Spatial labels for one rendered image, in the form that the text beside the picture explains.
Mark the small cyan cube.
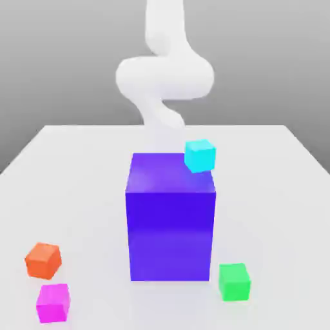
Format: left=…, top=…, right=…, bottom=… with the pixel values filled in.
left=184, top=139, right=217, bottom=174

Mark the small green cube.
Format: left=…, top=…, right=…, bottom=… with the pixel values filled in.
left=218, top=262, right=252, bottom=302

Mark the small orange cube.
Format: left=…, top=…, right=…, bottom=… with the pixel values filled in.
left=24, top=242, right=63, bottom=281

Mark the small magenta cube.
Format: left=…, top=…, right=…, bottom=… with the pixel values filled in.
left=35, top=282, right=72, bottom=324

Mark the large purple box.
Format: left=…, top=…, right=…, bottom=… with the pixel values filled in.
left=124, top=152, right=217, bottom=282

